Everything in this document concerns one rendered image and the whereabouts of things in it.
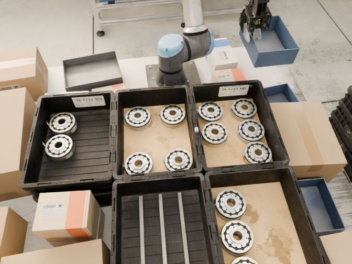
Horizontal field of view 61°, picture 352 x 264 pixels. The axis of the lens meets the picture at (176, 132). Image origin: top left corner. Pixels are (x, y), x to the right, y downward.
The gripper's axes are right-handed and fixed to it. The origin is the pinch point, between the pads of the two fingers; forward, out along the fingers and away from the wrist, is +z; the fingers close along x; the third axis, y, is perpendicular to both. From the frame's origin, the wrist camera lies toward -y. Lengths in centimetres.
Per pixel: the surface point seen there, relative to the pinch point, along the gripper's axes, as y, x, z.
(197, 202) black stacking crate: 48, -28, 26
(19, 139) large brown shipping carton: 19, -89, 14
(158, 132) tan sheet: 17.5, -39.0, 25.4
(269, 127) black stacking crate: 24.9, 3.5, 23.0
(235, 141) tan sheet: 25.7, -9.5, 28.1
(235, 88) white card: 4.4, -4.5, 21.1
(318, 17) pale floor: -162, 131, 125
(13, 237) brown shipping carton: 51, -92, 25
